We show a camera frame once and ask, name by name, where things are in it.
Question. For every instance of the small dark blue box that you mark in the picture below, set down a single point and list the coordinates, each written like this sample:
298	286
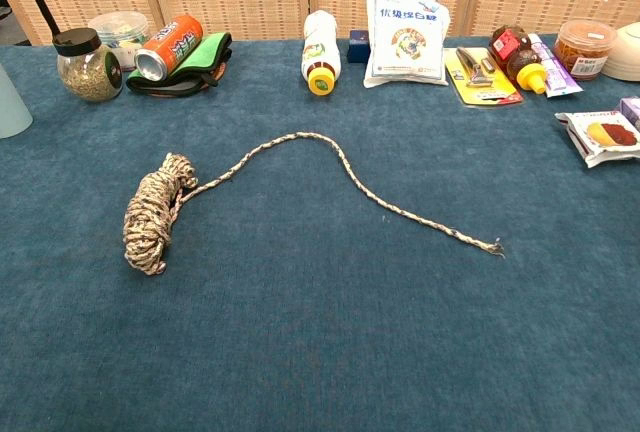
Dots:
357	47

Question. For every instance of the white bottle yellow cap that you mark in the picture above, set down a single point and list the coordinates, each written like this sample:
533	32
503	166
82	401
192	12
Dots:
320	47

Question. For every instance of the white snack packet pie picture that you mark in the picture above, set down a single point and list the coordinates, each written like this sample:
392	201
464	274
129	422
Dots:
605	137

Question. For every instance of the razor on yellow card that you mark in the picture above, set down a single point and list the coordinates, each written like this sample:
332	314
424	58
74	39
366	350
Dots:
480	87

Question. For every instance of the purple white drink carton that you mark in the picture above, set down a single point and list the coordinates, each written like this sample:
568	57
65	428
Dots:
632	109

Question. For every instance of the pale blue cup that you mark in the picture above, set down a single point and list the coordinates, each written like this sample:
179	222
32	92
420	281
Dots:
12	112

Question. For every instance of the cream bowl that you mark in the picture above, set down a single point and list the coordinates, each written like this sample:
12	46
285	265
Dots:
627	52

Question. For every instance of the white sugar bag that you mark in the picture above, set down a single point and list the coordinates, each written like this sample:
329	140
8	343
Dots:
407	42

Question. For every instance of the clear tub orange snack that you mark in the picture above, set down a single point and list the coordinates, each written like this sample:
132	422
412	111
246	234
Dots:
585	49

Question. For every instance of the orange soda can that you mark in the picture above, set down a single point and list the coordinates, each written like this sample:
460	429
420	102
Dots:
172	44

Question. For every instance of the brown round coaster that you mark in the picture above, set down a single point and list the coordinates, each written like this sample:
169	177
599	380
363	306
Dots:
221	71

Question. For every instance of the purple white tube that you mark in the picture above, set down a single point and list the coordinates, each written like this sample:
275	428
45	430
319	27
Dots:
560	77

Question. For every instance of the blue table cover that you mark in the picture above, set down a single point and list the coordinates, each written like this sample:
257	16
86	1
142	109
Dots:
320	327

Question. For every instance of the clear plastic tub with items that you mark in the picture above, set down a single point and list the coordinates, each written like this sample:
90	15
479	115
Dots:
120	27

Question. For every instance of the brown honey bottle yellow cap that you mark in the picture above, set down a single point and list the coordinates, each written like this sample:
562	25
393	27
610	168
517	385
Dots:
520	59

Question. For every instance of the green cloth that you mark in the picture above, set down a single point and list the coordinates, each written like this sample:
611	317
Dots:
207	49

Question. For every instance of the glass jar black lid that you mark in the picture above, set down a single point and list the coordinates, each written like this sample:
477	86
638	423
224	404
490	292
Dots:
90	77

